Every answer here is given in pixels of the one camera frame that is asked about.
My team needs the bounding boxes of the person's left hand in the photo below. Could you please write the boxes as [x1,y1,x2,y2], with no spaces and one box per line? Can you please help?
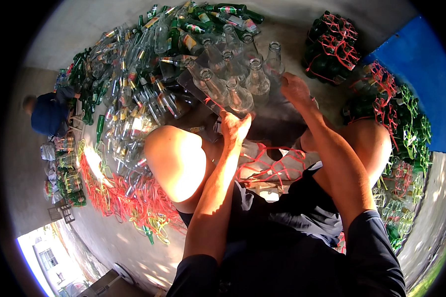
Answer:
[220,111,252,145]

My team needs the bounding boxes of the person's right hand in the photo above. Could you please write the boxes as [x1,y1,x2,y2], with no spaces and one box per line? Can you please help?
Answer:
[280,72,317,111]

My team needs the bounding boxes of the clear glass bottle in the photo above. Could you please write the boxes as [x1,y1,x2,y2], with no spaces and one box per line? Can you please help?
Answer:
[225,78,255,116]

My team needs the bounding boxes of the black board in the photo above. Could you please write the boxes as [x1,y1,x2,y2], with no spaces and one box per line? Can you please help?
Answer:
[176,69,310,150]

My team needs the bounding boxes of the red-tied green bottle bundle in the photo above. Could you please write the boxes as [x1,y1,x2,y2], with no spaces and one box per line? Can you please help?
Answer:
[302,10,362,87]

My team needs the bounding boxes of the group of upright clear bottles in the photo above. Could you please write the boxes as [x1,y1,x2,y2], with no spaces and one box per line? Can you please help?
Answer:
[182,23,286,112]

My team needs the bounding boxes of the person's legs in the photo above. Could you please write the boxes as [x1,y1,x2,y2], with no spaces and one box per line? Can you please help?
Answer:
[144,119,392,248]

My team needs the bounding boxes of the heap of mixed empty bottles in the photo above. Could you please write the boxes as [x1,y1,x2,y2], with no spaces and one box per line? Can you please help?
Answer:
[54,2,265,179]

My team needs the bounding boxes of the stack of tied bottle bundles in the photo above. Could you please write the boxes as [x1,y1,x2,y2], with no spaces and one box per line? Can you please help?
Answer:
[341,61,433,254]

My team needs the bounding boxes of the pile of red yellow bands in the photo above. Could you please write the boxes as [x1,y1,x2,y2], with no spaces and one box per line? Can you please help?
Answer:
[76,139,187,246]

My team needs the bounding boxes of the person's body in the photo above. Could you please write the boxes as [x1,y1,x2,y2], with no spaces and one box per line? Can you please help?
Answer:
[165,210,407,297]

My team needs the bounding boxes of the row of small bottle bundles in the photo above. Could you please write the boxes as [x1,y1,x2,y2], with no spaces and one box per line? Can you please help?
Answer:
[43,135,87,208]

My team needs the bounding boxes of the white round fan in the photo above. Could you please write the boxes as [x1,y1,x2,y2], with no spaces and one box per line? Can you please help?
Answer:
[111,263,135,286]

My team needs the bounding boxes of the grey plastic crates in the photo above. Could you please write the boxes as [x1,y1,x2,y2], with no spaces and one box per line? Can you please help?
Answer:
[48,203,76,224]

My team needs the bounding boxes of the red string net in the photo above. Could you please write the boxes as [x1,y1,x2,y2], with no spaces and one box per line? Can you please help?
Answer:
[236,143,307,188]

